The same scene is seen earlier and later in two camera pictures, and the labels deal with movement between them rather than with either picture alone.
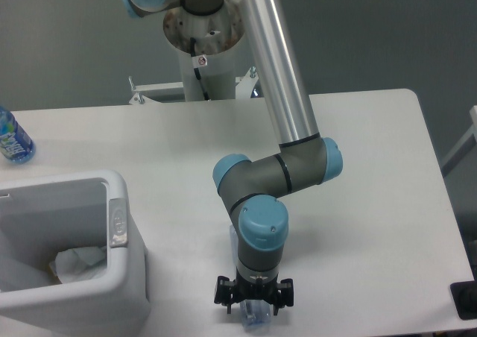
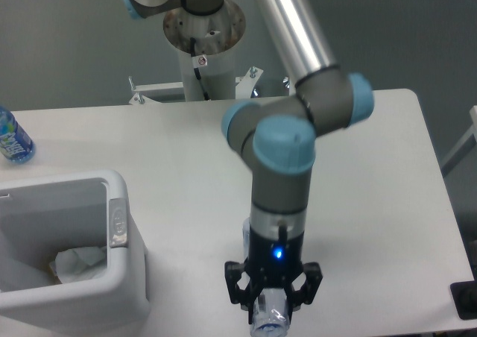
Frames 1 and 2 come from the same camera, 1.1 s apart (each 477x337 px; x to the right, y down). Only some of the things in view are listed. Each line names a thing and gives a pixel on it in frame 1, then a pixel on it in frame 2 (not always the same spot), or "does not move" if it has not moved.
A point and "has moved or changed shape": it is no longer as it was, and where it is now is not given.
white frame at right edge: [463, 147] does not move
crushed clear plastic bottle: [256, 315] has moved or changed shape
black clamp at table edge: [464, 295] does not move
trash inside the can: [80, 264] does not move
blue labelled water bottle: [16, 145] does not move
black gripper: [281, 294] → [272, 263]
